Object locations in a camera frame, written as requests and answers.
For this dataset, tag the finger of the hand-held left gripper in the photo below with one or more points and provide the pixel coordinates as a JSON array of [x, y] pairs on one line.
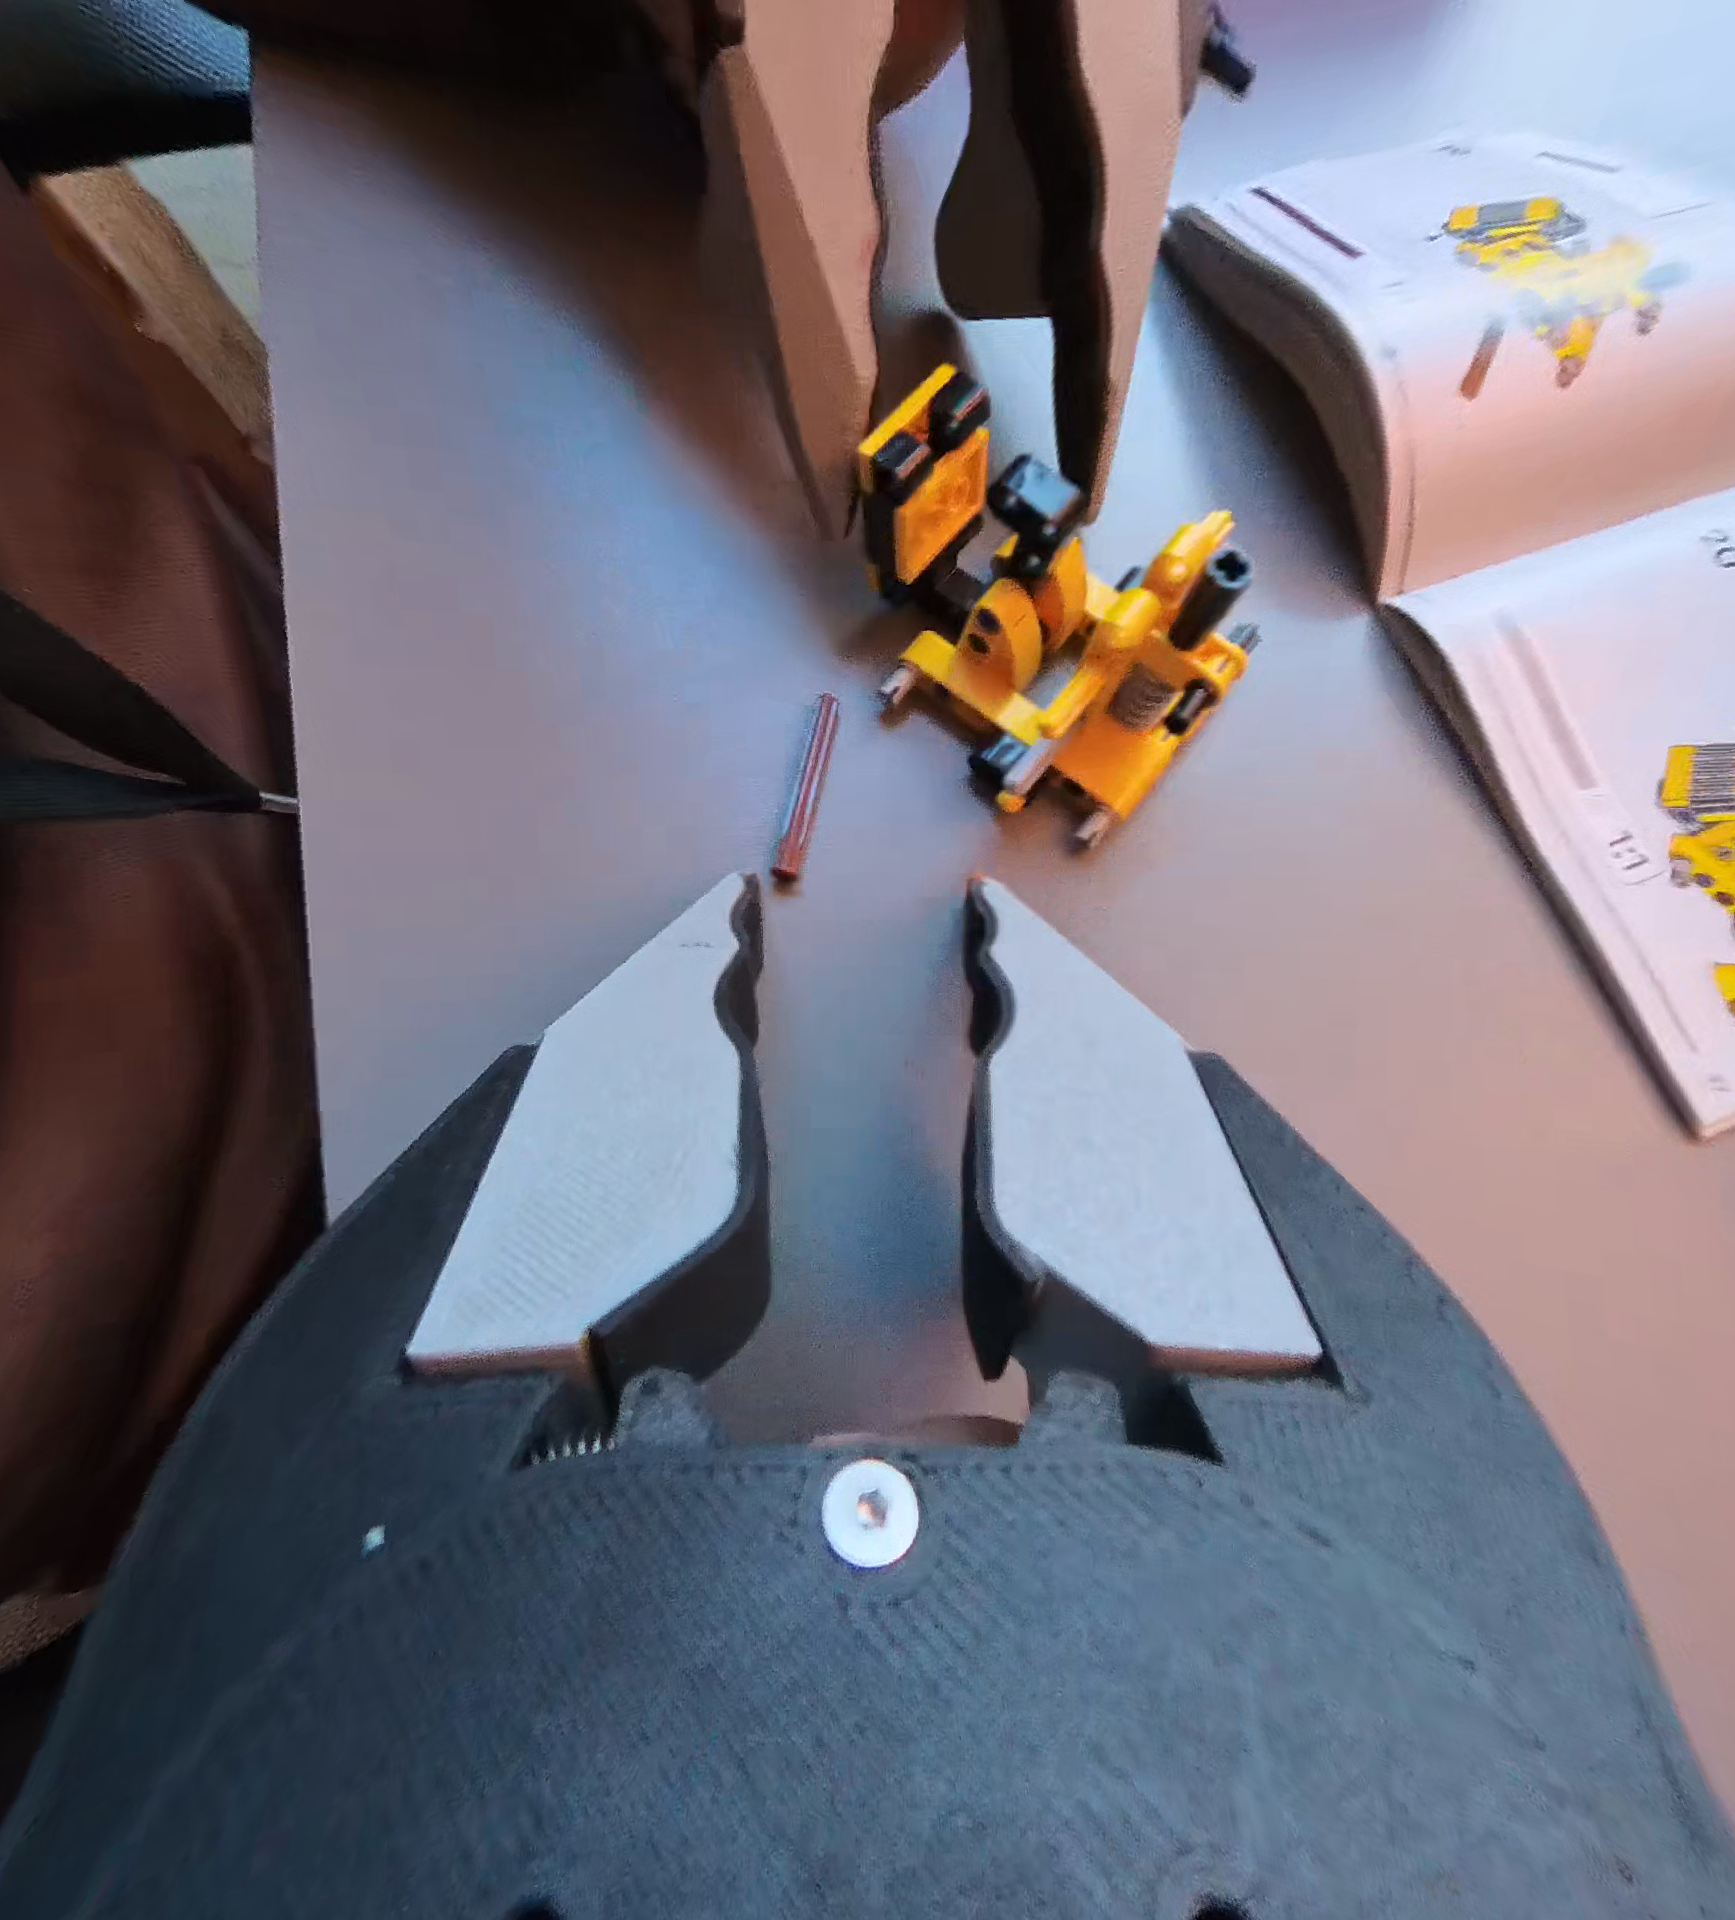
[[806, 226], [1122, 180]]

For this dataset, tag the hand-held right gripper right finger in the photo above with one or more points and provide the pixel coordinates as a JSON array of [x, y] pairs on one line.
[[1122, 1170]]

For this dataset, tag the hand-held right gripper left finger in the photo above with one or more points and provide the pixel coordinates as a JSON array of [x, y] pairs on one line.
[[612, 1156]]

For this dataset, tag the brown lego axle rod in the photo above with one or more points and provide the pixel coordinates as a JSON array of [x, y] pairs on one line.
[[806, 788]]

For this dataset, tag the yellow and black lego model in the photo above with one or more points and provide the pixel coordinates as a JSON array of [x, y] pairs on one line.
[[1064, 660]]

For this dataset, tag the black lego pin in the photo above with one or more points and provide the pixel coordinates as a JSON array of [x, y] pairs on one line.
[[1227, 52]]

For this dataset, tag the open lego instruction booklet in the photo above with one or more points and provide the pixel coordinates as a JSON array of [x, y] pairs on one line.
[[1603, 452]]

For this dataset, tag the brown cloth garment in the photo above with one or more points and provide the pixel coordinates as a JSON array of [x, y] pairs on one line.
[[104, 1050]]

